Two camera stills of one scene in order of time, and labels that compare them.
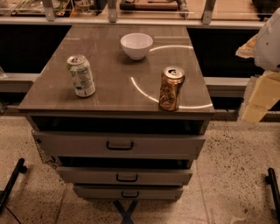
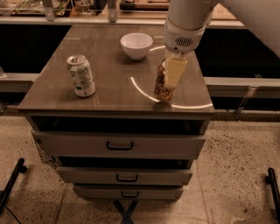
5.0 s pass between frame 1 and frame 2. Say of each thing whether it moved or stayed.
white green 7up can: stayed
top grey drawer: stayed
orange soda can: moved
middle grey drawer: stayed
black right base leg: stayed
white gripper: moved
